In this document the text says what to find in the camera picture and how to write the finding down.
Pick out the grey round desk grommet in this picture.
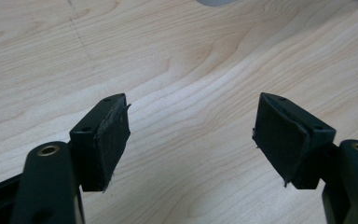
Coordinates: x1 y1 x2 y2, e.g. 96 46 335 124
196 0 237 7

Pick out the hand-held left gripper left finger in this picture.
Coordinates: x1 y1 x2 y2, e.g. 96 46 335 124
69 92 132 193

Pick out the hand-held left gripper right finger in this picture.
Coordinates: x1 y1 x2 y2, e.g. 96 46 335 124
252 91 337 190

